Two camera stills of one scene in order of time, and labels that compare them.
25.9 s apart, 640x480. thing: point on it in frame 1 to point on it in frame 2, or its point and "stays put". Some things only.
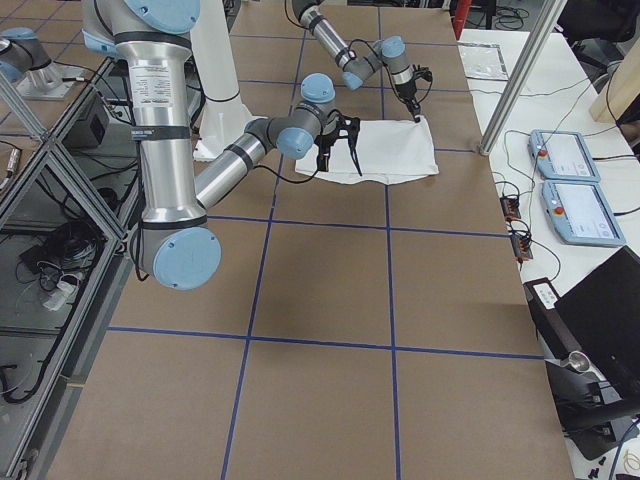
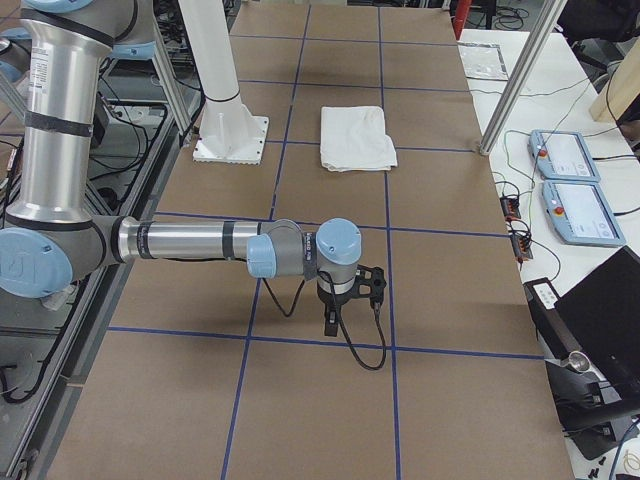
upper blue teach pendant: [562, 155] stays put
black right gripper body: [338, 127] to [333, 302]
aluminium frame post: [548, 19] stays put
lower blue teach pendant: [579, 215] stays put
